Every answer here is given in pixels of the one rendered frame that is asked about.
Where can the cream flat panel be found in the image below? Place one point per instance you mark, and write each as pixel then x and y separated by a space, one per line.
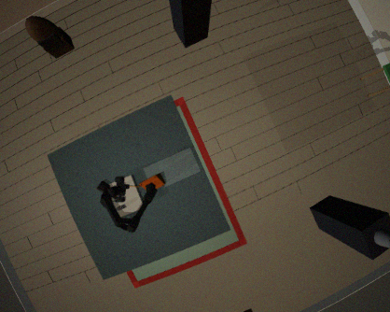
pixel 133 198

